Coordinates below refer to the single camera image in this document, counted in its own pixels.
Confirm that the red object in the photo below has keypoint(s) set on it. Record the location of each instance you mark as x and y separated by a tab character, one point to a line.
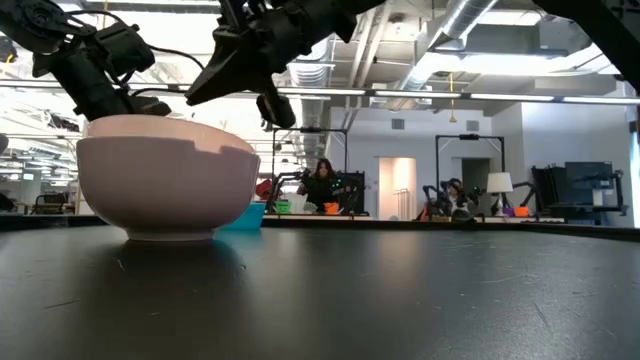
263	189

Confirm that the teal object behind bowl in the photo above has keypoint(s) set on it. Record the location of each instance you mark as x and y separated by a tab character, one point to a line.
250	218

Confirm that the person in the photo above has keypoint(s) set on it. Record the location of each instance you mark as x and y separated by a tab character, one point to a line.
457	197
322	187

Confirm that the green container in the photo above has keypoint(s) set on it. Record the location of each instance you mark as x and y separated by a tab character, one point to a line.
283	207

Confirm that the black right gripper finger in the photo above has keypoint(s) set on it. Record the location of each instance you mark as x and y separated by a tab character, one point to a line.
277	110
230	70

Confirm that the background wooden table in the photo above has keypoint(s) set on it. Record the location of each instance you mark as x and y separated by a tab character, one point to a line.
320	217

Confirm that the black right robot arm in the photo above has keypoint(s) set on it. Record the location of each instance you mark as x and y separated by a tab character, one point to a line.
600	35

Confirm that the pink ceramic bowl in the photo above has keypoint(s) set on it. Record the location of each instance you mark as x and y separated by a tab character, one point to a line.
165	190

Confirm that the white table lamp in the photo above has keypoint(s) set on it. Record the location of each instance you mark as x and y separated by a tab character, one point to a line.
500	184

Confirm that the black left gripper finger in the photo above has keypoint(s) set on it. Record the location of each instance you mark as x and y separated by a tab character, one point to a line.
150	106

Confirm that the orange container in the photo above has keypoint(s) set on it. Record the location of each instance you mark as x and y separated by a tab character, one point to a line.
331	208
521	211

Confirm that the long ceiling light bar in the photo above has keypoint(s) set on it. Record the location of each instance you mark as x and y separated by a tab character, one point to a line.
450	94

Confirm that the silver ceiling duct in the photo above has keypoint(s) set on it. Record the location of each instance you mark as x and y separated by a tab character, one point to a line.
450	30

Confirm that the background black robot arm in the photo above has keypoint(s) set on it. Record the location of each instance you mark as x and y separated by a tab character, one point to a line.
432	197
282	185

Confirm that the black chair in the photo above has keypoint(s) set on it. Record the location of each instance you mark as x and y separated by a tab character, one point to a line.
50	202

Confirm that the black overhead frame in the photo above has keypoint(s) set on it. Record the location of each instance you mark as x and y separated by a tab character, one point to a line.
310	130
470	137

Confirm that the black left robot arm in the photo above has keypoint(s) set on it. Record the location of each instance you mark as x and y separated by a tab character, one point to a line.
30	20

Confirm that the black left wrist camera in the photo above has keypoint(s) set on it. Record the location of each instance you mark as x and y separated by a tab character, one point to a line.
125	47

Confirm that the black equipment stand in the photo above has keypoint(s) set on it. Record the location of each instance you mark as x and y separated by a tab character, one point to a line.
585	185

